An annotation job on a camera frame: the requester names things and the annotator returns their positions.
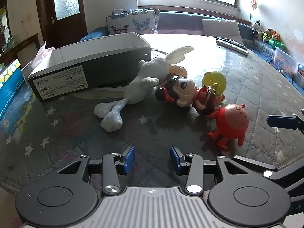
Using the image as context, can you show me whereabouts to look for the dark wooden console table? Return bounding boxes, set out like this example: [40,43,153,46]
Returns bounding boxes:
[0,33,40,65]

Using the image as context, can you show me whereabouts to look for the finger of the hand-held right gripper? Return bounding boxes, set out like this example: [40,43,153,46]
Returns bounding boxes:
[234,155,304,196]
[266,114,304,131]

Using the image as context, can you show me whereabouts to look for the blue dotted tissue box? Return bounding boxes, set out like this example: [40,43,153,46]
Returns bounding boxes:
[0,59,25,120]

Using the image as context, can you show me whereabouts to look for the plush toys on shelf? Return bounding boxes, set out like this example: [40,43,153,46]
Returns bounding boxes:
[261,28,283,43]

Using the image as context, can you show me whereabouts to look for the pale blue plush rabbit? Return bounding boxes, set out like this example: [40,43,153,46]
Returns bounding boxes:
[94,46,195,131]

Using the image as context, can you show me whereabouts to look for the blue sofa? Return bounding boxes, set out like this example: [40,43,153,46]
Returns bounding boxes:
[79,11,304,87]

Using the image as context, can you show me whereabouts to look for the yellow round toy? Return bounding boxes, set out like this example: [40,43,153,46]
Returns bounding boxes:
[202,71,226,96]

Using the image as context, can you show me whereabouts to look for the dark remote control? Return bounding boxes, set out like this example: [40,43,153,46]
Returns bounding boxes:
[217,37,245,47]

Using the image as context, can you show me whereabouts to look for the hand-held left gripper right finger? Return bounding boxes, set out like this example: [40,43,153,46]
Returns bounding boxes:
[170,146,250,196]

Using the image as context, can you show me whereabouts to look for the black-haired cartoon boy doll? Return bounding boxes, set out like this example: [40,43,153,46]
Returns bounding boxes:
[155,74,226,116]

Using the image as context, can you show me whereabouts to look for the butterfly print pillow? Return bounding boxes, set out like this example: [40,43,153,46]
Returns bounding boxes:
[106,8,161,36]

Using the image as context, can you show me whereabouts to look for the black and white plush toy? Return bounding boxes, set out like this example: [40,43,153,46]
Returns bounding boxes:
[251,20,262,38]

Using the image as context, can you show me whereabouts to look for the plain grey pillow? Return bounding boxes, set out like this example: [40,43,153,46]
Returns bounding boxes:
[201,19,244,45]

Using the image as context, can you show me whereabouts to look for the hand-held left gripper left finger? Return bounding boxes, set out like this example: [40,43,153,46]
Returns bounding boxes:
[57,145,136,196]

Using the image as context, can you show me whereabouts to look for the wall decoration figure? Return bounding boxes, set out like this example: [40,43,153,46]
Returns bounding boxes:
[250,0,259,22]

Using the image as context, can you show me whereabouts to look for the pink and white plastic bag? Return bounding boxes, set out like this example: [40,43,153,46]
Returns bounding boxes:
[35,41,57,60]

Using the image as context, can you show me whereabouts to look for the green bowl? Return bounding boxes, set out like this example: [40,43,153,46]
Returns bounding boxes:
[268,39,285,51]

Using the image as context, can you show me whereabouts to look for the clear plastic storage box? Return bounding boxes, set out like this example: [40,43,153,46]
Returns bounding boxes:
[273,47,301,76]

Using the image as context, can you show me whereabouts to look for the black and white cardboard box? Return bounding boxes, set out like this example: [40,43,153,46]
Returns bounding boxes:
[28,33,152,102]

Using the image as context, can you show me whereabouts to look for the tan peanut toy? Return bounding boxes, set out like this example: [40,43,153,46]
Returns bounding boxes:
[170,65,188,77]

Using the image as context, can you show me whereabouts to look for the brown door with frosted glass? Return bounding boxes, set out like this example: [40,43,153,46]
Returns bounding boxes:
[35,0,88,49]

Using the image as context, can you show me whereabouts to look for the red pig toy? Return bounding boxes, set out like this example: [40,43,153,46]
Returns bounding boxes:
[207,103,249,150]

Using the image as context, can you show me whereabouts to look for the grey star-print desktop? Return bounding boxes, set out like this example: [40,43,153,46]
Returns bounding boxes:
[0,34,304,196]

